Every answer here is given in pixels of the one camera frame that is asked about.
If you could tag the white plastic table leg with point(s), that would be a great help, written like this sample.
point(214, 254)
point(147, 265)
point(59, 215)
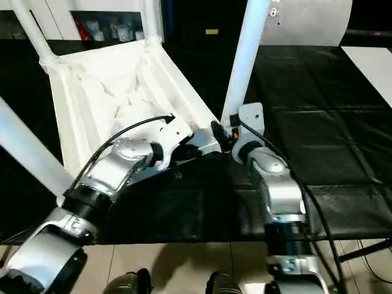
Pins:
point(150, 18)
point(245, 55)
point(30, 153)
point(30, 30)

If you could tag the white plastic table top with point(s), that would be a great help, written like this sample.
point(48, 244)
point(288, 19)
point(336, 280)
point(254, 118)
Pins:
point(110, 92)

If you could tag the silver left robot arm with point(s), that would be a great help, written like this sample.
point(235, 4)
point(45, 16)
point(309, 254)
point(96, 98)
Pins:
point(104, 190)

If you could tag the black work mat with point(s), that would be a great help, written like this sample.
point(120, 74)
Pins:
point(324, 128)

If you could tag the small yellow label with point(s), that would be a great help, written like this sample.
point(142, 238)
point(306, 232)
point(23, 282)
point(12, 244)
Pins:
point(212, 32)

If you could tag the black cabinet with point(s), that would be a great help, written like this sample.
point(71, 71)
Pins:
point(196, 18)

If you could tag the dark right robot foot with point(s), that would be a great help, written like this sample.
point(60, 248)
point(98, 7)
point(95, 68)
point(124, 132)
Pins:
point(223, 284)

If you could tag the dark robot foot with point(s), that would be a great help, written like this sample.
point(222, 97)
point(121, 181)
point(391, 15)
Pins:
point(223, 284)
point(127, 283)

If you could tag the light grey cushion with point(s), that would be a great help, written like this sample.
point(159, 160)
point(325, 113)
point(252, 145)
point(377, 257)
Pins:
point(306, 21)

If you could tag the dark left robot foot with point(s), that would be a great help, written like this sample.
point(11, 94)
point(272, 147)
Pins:
point(127, 283)

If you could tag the white flat board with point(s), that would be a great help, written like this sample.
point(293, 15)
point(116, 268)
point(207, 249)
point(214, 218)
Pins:
point(370, 67)

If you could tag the white glass-door cabinet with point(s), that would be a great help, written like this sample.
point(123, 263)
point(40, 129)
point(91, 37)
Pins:
point(92, 15)

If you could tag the black stand leg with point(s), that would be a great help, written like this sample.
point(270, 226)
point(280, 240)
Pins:
point(364, 251)

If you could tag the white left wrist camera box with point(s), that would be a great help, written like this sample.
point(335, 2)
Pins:
point(173, 138)

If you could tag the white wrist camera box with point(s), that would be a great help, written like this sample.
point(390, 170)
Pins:
point(173, 138)
point(251, 119)

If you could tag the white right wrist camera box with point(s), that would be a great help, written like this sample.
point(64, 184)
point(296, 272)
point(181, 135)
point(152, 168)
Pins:
point(251, 119)

